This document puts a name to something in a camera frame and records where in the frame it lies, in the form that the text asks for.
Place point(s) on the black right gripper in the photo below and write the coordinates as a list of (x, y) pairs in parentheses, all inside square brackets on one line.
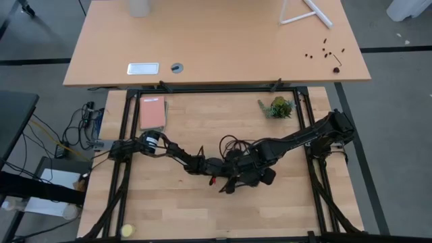
[(253, 167)]

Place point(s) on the white cylinder container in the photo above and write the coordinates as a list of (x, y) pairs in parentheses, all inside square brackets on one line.
[(139, 8)]

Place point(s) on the beige wooden desk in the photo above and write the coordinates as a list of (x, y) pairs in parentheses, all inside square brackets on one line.
[(219, 40)]

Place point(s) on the black aluminium table frame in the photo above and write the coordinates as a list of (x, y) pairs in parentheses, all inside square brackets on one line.
[(216, 90)]

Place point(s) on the white sheet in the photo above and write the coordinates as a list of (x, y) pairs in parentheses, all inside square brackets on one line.
[(59, 176)]

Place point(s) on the grey floor box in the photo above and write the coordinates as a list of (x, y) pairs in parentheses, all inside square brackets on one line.
[(67, 163)]

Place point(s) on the potted green succulent plant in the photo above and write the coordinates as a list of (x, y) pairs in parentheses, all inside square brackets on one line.
[(280, 108)]

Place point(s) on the black chair base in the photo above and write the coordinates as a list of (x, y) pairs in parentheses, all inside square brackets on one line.
[(27, 8)]

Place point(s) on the black table leg bar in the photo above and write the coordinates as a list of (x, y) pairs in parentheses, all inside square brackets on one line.
[(33, 187)]

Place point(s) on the silver rectangular plate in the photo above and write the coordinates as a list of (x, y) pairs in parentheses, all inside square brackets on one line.
[(143, 69)]

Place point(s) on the pink notebook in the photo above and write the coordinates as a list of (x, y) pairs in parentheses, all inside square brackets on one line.
[(152, 113)]

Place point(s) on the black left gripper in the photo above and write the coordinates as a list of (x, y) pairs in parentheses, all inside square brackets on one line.
[(227, 168)]

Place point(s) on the black power adapter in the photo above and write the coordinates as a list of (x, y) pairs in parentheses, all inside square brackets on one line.
[(61, 151)]

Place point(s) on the black hex key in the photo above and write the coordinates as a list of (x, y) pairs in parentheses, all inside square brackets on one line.
[(337, 60)]

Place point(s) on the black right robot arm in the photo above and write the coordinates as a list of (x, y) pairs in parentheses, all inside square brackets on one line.
[(303, 135)]

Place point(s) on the white stand with beige disc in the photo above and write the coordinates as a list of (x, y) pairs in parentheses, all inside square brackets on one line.
[(320, 14)]

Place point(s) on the black clamp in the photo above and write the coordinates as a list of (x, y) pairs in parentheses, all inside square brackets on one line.
[(276, 85), (164, 86)]

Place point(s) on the white plastic object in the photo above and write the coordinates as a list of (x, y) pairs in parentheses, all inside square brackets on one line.
[(405, 9)]

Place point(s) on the black side table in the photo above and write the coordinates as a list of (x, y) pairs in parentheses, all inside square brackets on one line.
[(15, 111)]

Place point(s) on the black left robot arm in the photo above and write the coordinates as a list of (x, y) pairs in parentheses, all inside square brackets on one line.
[(179, 153)]

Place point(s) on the yellow round object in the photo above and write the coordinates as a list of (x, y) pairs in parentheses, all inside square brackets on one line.
[(128, 230)]

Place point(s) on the clear plastic bottle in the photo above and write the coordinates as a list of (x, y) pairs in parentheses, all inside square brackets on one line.
[(71, 212), (10, 203)]

